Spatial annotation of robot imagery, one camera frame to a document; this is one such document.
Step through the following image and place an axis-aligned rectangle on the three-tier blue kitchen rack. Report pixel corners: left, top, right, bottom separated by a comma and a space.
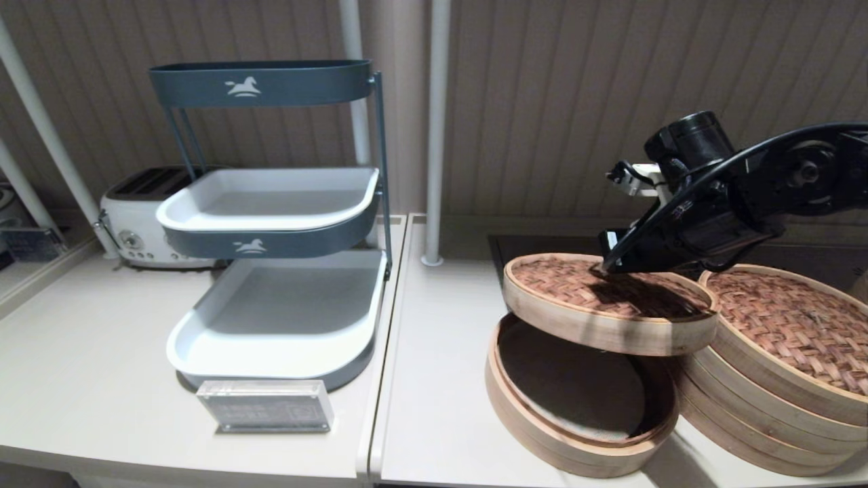
148, 60, 394, 394

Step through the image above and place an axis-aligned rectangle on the black glass induction cooktop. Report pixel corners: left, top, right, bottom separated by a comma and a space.
487, 235, 868, 302

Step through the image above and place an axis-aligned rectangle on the clear acrylic sign holder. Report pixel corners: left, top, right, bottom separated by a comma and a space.
0, 227, 66, 264
197, 380, 335, 434

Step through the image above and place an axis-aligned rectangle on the white retro toaster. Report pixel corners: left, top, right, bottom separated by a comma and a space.
95, 166, 228, 270

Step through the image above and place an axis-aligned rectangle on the white round steamer liner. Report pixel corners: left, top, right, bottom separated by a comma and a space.
498, 325, 646, 443

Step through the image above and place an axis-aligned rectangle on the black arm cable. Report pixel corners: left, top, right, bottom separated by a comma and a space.
602, 122, 868, 272

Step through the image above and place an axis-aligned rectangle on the bamboo steamer basket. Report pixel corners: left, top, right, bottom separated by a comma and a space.
485, 313, 680, 480
668, 366, 868, 477
678, 352, 868, 453

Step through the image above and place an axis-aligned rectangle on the white metal pole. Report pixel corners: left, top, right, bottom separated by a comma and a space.
420, 0, 452, 268
0, 139, 65, 241
0, 12, 123, 262
338, 0, 380, 250

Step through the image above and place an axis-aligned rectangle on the wrist camera on white bracket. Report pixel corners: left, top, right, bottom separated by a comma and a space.
606, 160, 672, 199

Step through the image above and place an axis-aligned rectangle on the woven bamboo steamer lid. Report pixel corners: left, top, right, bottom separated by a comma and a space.
502, 253, 719, 358
698, 264, 868, 426

